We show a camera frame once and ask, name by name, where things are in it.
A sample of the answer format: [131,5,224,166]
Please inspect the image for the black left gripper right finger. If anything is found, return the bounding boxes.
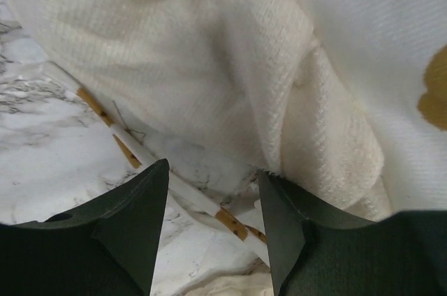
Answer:
[258,172,446,295]

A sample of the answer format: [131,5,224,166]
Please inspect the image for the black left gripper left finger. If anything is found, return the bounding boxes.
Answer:
[1,159,169,295]

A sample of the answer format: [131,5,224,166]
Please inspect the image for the large bear print cushion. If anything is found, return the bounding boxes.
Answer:
[6,0,446,221]

